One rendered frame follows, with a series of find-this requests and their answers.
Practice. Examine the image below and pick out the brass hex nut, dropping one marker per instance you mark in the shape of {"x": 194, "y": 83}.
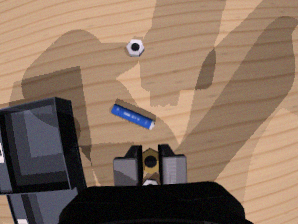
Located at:
{"x": 150, "y": 161}

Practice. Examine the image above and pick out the blue battery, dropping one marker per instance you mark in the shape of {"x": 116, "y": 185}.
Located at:
{"x": 133, "y": 116}

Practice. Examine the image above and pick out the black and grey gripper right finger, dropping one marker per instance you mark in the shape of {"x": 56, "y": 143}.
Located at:
{"x": 172, "y": 167}

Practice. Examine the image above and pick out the grey hex nut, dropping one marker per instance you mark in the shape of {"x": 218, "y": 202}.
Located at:
{"x": 149, "y": 181}
{"x": 135, "y": 48}

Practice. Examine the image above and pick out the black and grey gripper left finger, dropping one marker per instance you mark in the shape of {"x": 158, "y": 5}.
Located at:
{"x": 128, "y": 170}

